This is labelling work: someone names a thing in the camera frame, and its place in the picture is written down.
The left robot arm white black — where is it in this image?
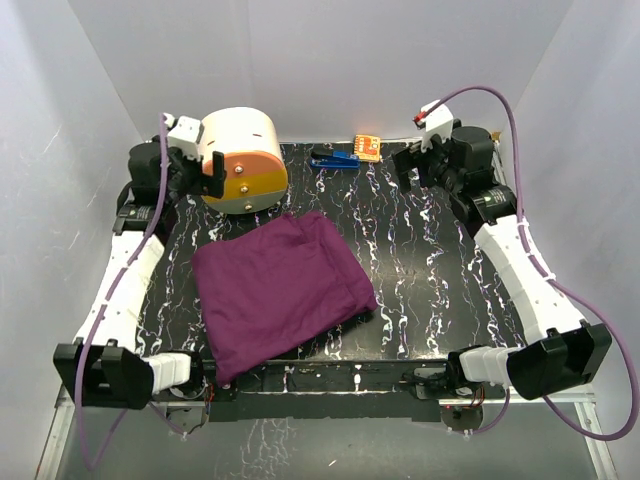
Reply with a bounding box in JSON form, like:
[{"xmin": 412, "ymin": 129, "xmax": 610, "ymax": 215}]
[{"xmin": 53, "ymin": 138, "xmax": 227, "ymax": 410}]

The orange small box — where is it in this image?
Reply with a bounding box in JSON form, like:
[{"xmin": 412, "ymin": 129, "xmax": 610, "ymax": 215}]
[{"xmin": 353, "ymin": 134, "xmax": 381, "ymax": 163}]

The black base frame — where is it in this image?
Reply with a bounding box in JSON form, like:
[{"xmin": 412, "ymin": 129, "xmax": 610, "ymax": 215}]
[{"xmin": 154, "ymin": 360, "xmax": 505, "ymax": 422}]

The round white drawer box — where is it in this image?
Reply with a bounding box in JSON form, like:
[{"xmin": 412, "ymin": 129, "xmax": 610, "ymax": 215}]
[{"xmin": 199, "ymin": 107, "xmax": 288, "ymax": 215}]

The purple cloth wrap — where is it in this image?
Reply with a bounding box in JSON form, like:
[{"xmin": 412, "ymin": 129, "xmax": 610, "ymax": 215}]
[{"xmin": 191, "ymin": 211, "xmax": 377, "ymax": 385}]

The blue black stapler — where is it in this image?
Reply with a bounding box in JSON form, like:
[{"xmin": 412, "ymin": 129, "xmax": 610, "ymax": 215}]
[{"xmin": 309, "ymin": 149, "xmax": 361, "ymax": 169}]

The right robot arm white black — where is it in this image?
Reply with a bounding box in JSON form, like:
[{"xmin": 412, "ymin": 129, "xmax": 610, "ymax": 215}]
[{"xmin": 392, "ymin": 126, "xmax": 612, "ymax": 400}]

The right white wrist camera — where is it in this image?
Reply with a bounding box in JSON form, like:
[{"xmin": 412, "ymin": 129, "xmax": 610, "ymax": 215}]
[{"xmin": 413, "ymin": 100, "xmax": 456, "ymax": 153}]

